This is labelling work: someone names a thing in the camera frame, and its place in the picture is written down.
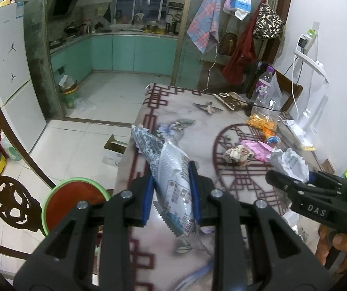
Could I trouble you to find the white paper bag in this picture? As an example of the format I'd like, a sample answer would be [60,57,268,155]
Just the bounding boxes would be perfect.
[270,148,309,183]

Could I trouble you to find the white printed plastic bag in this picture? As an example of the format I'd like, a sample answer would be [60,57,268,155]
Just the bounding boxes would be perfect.
[131,125,195,236]

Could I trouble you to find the green kitchen trash bucket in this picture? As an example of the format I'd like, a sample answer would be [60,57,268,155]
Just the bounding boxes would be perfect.
[58,74,78,109]

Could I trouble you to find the teal kitchen cabinets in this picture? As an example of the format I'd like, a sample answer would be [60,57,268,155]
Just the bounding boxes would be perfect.
[50,33,177,82]

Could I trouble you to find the right hand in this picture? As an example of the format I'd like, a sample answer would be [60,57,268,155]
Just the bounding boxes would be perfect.
[315,225,347,273]

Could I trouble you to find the white desk lamp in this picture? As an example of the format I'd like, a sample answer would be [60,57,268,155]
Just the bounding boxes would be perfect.
[288,49,329,150]

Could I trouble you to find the pink foil wrapper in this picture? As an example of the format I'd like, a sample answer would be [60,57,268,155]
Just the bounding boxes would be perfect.
[241,140,273,162]

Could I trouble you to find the orange blue candy wrapper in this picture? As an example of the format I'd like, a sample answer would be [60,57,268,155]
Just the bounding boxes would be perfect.
[263,128,281,146]

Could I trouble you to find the red bin green rim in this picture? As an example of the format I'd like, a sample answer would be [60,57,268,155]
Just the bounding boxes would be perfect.
[41,177,111,236]

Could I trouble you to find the crumpled paper ball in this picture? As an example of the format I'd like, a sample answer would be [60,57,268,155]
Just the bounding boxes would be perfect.
[223,145,254,167]

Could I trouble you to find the dark wooden chair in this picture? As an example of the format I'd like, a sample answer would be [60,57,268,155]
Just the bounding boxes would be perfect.
[0,96,58,261]

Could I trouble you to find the clear bag orange snacks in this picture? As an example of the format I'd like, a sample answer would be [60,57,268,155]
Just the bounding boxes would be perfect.
[248,71,282,131]

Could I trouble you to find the clear plastic water bottle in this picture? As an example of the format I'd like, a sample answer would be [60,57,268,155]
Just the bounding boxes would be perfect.
[250,66,274,108]

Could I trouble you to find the brown snack packet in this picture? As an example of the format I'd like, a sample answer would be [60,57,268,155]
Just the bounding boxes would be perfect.
[213,92,249,112]

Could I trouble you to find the open cardboard box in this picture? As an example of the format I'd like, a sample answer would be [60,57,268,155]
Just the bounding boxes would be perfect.
[103,134,127,167]

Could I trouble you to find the green detergent bottle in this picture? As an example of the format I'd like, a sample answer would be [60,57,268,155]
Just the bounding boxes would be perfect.
[0,131,22,162]

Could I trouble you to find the red hanging cloth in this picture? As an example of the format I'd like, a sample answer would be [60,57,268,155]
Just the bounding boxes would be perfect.
[222,0,267,85]

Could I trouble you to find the plaid hanging towel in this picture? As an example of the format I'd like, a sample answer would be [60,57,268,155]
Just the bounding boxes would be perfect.
[187,0,221,54]

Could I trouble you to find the white refrigerator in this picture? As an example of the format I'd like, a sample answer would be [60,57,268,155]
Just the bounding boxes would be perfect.
[0,2,46,153]

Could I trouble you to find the black range hood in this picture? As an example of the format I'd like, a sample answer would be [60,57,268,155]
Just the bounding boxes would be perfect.
[50,0,78,18]

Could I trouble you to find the wall power adapter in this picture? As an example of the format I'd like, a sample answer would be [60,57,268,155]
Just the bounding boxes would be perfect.
[296,22,319,54]

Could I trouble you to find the white charging cable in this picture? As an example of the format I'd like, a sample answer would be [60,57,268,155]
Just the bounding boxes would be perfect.
[202,43,223,93]

